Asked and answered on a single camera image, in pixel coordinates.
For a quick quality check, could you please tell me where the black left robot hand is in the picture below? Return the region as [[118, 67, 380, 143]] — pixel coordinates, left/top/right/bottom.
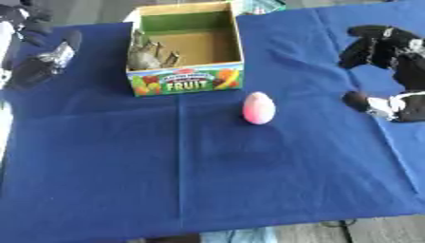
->
[[0, 0, 85, 91]]

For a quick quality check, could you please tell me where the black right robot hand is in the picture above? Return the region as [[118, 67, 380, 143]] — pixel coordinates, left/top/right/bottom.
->
[[337, 24, 425, 124]]

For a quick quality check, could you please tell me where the tan cardboard box green inside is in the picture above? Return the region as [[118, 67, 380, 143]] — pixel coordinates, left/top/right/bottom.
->
[[122, 0, 248, 98]]

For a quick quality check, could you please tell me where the grey brown toy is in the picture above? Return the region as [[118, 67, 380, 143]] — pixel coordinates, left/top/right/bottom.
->
[[126, 29, 183, 71]]

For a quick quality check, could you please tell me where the pink toy egg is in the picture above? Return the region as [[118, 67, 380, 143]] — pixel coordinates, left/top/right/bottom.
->
[[240, 91, 278, 125]]

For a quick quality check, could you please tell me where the teal printed package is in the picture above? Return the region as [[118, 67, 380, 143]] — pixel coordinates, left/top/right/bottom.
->
[[239, 0, 289, 16]]

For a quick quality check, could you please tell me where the light blue fabric item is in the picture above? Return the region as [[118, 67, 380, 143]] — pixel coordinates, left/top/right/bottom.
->
[[199, 225, 281, 243]]

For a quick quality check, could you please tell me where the black cable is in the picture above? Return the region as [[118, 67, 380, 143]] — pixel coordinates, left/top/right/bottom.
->
[[319, 218, 359, 229]]

